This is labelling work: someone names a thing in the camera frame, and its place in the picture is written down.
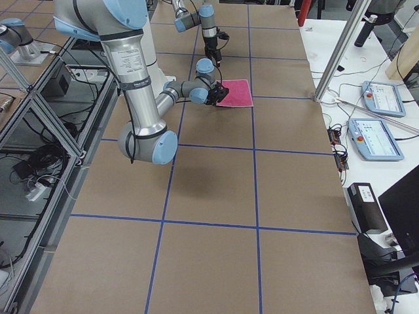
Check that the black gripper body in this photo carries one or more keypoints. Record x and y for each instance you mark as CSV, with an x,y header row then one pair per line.
x,y
209,44
215,97

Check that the pink towel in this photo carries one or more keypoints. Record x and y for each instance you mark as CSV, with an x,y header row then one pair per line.
x,y
239,94

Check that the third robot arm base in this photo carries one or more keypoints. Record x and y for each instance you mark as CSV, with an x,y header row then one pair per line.
x,y
17,41

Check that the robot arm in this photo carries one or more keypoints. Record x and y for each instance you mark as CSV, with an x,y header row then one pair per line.
x,y
203,17
120,26

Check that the near teach pendant tablet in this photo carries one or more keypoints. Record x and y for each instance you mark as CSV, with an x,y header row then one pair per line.
x,y
373,140

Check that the teach pendant tablet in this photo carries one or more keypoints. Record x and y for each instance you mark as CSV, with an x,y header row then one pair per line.
x,y
383,98
373,140

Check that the far teach pendant tablet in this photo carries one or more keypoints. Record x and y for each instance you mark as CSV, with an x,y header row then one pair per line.
x,y
383,98

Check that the black box with label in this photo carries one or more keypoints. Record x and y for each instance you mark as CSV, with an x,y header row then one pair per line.
x,y
366,209

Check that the white power strip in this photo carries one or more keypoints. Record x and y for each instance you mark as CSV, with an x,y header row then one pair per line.
x,y
36,192

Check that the black monitor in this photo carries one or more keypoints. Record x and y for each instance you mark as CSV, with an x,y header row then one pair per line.
x,y
388,268

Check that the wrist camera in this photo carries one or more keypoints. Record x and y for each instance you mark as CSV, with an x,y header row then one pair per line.
x,y
223,35

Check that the aluminium frame post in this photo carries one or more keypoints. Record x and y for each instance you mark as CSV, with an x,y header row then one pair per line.
x,y
349,29

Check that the aluminium frame rail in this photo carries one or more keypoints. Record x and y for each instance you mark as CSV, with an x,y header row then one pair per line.
x,y
49,135

